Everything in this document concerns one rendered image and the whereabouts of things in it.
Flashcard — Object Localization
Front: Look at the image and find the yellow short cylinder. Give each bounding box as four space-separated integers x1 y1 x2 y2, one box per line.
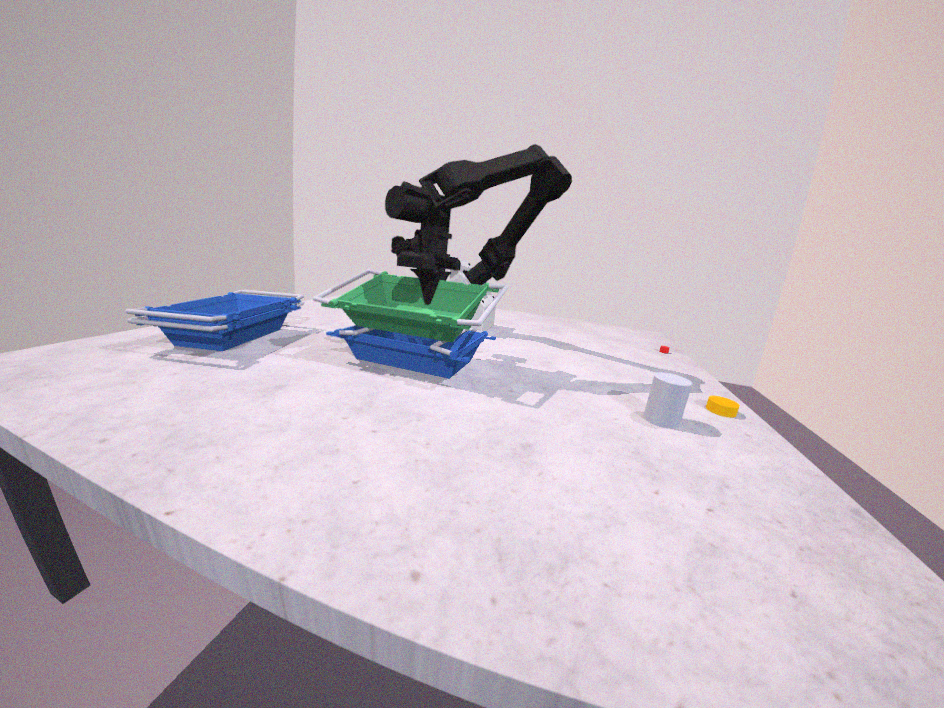
706 395 739 417

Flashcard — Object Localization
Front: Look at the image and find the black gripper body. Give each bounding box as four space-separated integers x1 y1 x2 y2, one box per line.
397 225 461 272

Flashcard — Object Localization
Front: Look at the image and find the grey cylinder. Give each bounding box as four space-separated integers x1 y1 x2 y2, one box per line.
643 372 693 429

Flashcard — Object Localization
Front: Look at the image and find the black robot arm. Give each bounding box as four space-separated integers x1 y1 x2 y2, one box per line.
385 144 573 285

